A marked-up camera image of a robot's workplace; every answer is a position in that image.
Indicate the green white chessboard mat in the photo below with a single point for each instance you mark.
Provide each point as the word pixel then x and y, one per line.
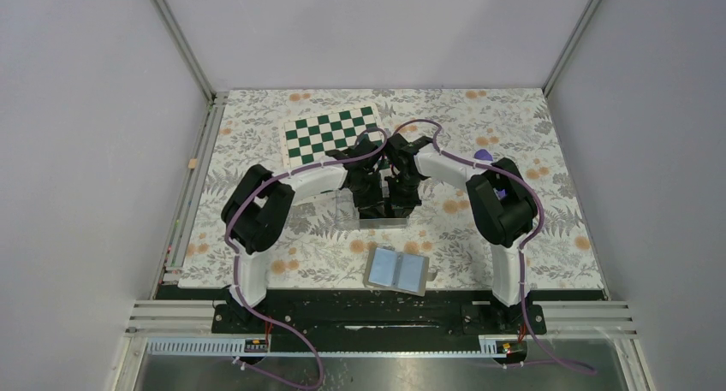
pixel 305 139

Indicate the beige leather card holder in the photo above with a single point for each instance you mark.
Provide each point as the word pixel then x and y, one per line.
pixel 391 270

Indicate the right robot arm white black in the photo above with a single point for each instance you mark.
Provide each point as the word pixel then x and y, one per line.
pixel 503 208

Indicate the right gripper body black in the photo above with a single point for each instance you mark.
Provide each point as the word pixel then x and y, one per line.
pixel 403 193

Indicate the clear acrylic card box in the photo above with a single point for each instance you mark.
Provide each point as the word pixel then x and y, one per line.
pixel 349 218

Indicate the floral tablecloth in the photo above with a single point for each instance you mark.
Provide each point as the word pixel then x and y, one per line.
pixel 320 246

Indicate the purple pen-shaped tool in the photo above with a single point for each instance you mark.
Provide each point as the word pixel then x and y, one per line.
pixel 483 155

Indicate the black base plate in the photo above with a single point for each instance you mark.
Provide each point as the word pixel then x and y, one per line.
pixel 374 321

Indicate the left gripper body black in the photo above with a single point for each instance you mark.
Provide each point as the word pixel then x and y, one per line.
pixel 368 194

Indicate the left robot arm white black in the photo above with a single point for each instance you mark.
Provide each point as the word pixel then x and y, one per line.
pixel 258 210

